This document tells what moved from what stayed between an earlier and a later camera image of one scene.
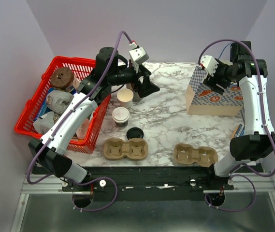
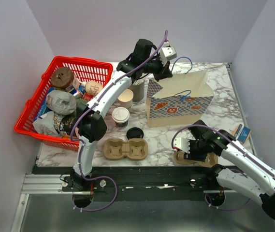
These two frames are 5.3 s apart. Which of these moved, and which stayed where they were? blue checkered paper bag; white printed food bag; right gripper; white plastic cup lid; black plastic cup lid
Moved: right gripper; blue checkered paper bag
Stayed: white plastic cup lid; black plastic cup lid; white printed food bag
